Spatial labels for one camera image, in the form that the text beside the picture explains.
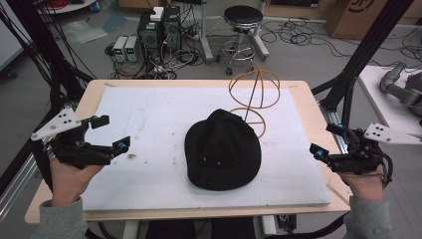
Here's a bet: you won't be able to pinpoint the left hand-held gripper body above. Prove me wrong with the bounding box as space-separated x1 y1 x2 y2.
30 106 115 169

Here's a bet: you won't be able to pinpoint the black computer tower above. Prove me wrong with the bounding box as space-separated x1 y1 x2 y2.
161 5 183 52
136 11 164 66

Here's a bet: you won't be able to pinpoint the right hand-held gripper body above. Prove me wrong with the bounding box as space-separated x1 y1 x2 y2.
327 121 422 176

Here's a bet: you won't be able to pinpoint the black brimmed hat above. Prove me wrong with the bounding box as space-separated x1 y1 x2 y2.
183 108 263 192

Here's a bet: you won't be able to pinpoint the brown cardboard box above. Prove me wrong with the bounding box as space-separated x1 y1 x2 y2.
324 0 422 41

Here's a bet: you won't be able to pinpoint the small white box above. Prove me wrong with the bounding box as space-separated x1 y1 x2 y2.
149 6 165 23

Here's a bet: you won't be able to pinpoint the aluminium rail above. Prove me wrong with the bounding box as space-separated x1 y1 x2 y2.
0 154 38 221
318 102 350 155

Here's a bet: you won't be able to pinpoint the white desk leg frame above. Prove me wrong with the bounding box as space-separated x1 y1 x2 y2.
198 0 271 65

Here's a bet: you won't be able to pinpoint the tan wire hat stand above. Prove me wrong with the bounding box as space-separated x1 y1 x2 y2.
227 64 282 140

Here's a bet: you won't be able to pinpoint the black floor cables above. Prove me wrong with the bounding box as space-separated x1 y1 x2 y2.
260 17 422 69

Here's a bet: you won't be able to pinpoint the black round stool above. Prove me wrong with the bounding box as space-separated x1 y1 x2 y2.
216 4 271 77

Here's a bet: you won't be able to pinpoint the clear plastic sheet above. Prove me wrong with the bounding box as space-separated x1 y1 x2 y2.
62 19 108 45

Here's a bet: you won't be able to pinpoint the person's right hand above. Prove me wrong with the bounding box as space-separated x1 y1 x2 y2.
337 164 386 202

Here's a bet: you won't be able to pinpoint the white board panel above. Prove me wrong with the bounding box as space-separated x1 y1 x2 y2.
0 0 25 72

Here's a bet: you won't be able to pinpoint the grey bench power supply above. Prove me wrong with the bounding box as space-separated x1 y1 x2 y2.
111 35 129 63
124 35 140 64

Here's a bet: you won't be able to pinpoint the black metal frame stand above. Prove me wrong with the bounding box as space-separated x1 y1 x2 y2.
311 0 416 127
0 0 98 197

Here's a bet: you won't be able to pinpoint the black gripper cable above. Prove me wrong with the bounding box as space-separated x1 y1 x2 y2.
377 149 395 189

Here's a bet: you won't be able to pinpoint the white round table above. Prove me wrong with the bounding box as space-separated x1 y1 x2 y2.
37 0 98 15

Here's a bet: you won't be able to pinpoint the person's legs in dark trousers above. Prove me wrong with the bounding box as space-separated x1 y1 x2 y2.
144 216 257 239

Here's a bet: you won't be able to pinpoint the person's left hand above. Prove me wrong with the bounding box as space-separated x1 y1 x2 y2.
49 157 105 208

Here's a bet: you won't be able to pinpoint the white foam mat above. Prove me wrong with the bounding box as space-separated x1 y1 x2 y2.
81 86 331 212

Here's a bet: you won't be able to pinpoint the white side table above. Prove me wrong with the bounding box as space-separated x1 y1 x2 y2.
357 65 422 137

